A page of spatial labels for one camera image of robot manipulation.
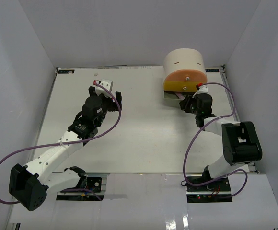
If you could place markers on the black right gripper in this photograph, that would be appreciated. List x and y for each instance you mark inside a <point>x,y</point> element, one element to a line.
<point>185,103</point>

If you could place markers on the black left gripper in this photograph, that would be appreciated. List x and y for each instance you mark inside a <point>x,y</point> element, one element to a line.
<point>113,106</point>

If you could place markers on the grey bottom drawer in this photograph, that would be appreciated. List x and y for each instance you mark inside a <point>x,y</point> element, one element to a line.
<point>171,99</point>

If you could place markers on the yellow drawer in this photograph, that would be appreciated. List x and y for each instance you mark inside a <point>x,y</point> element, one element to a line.
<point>178,86</point>

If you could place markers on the orange top drawer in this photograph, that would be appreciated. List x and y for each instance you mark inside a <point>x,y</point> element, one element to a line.
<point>190,75</point>

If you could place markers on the pink highlighter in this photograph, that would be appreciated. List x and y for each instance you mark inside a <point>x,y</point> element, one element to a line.
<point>180,96</point>

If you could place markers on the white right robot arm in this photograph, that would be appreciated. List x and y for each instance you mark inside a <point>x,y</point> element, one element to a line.
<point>240,143</point>

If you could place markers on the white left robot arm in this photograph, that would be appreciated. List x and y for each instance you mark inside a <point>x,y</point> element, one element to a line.
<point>30,184</point>

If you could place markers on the round beige drawer cabinet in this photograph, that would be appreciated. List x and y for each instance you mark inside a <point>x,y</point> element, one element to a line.
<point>183,59</point>

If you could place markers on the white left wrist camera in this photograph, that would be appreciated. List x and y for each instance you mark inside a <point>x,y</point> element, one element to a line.
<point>107,84</point>

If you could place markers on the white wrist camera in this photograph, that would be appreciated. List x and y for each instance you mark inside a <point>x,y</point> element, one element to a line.
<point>107,84</point>
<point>201,88</point>

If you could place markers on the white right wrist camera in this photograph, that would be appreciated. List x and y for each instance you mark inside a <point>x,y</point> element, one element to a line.
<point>201,88</point>

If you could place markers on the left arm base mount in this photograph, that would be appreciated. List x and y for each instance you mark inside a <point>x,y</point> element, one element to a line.
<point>90,189</point>

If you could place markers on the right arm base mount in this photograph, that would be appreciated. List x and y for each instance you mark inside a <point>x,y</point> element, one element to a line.
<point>216,192</point>

